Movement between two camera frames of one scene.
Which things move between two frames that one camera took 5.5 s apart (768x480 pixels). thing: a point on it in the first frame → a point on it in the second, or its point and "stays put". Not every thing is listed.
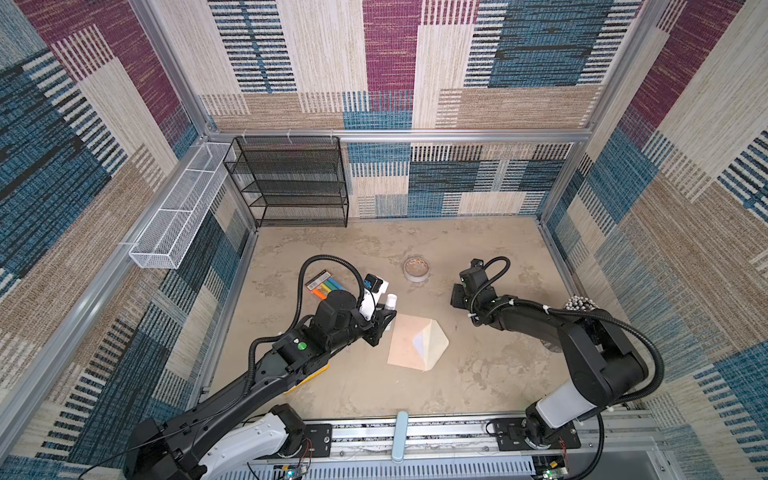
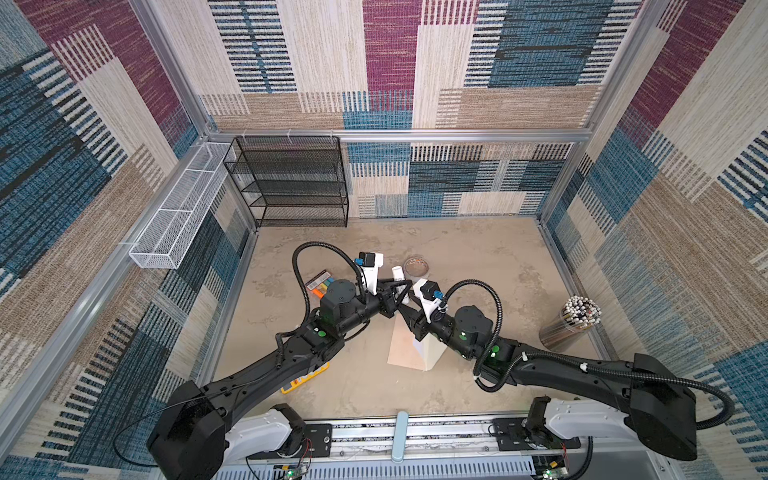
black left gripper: x=376 y=326 → x=387 y=306
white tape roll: x=416 y=269 stays put
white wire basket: x=169 y=234 stays put
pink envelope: x=417 y=343 stays put
